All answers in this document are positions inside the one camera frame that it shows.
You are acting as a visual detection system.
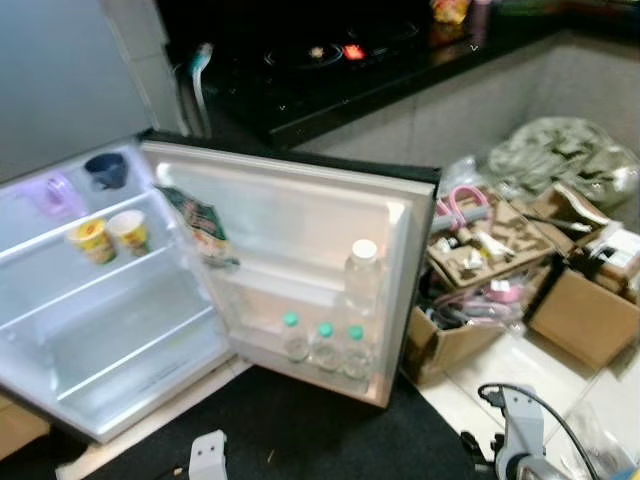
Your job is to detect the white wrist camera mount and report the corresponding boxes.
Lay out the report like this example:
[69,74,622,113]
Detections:
[492,383,546,471]
[188,430,229,480]

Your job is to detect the camouflage fabric bag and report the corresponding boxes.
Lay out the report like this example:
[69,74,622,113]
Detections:
[487,117,640,211]

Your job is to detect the glass fridge shelf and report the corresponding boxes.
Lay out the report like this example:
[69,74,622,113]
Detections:
[0,245,196,336]
[0,185,166,266]

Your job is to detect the white hose teal tip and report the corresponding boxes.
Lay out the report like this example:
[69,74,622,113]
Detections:
[178,42,216,136]

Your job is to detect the dark floor mat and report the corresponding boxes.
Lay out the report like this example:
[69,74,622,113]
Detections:
[0,350,481,480]

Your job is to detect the pink looped handles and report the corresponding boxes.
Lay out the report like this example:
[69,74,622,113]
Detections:
[435,183,493,233]

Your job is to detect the clear plastic bag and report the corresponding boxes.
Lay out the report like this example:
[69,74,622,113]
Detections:
[560,400,640,480]

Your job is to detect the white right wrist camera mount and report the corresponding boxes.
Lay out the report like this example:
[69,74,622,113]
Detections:
[492,383,546,471]

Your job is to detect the translucent purple container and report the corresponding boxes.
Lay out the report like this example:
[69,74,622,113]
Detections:
[25,175,81,221]

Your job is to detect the clear door shelf bin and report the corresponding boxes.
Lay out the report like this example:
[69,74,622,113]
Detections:
[225,280,396,406]

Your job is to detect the yellow snack packet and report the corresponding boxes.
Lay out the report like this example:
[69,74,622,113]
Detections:
[430,0,471,26]

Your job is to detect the cardboard box with equipment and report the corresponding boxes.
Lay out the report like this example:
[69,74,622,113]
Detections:
[527,185,640,371]

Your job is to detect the dark blue cup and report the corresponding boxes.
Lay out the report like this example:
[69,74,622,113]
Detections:
[83,152,131,191]

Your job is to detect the yellow instant noodle cup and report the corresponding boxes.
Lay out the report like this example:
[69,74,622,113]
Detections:
[107,210,151,258]
[68,218,116,266]

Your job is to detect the black induction cooktop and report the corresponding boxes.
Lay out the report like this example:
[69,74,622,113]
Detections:
[215,20,421,101]

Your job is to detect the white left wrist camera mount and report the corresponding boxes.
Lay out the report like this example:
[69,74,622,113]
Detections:
[188,430,229,480]

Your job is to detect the dark green snack bag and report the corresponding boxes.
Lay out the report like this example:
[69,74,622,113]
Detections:
[158,185,241,271]

